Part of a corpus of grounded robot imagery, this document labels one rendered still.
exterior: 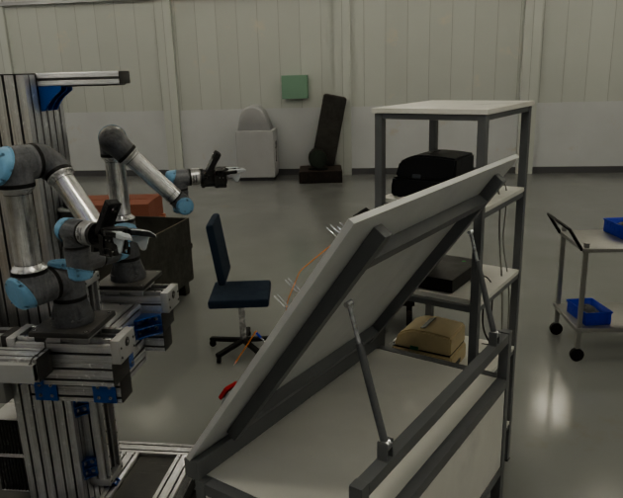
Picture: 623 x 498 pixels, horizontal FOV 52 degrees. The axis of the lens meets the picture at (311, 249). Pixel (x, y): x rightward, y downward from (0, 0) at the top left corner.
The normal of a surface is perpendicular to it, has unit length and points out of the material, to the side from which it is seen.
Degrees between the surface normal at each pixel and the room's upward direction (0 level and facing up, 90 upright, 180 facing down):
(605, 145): 90
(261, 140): 90
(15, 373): 90
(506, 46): 90
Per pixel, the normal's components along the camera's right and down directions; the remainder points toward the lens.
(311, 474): -0.03, -0.96
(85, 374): -0.13, 0.27
